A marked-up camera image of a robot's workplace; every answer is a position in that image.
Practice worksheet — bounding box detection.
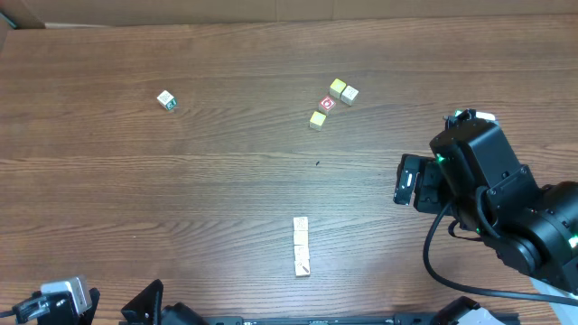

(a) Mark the white block far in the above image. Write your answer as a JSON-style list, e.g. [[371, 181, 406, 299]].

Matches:
[[340, 85, 359, 107]]

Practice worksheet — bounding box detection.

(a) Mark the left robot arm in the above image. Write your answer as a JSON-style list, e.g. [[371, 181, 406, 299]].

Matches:
[[1, 276, 208, 325]]

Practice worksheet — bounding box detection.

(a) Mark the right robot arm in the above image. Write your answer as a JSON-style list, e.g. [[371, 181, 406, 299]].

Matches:
[[394, 116, 577, 324]]

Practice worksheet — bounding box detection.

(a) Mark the white block green side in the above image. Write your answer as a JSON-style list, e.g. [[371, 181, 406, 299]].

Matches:
[[157, 90, 177, 111]]

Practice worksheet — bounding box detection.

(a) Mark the white patterned block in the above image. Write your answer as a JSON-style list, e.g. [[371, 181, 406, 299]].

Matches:
[[293, 217, 309, 231]]

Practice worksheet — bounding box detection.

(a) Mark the yellow block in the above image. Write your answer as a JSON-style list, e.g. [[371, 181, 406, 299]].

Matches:
[[309, 111, 327, 131], [294, 230, 309, 246], [329, 79, 347, 99]]

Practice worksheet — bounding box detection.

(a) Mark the red circle block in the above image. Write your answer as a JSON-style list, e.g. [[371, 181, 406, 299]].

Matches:
[[318, 96, 336, 115]]

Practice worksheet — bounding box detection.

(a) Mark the white block red mark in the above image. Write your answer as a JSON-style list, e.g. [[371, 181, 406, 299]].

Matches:
[[294, 259, 311, 277]]

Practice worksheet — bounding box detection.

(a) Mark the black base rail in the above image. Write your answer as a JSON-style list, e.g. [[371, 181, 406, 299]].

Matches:
[[119, 312, 520, 325]]

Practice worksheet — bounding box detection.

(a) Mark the white block green edge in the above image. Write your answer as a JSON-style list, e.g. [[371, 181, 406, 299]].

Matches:
[[294, 245, 310, 261]]

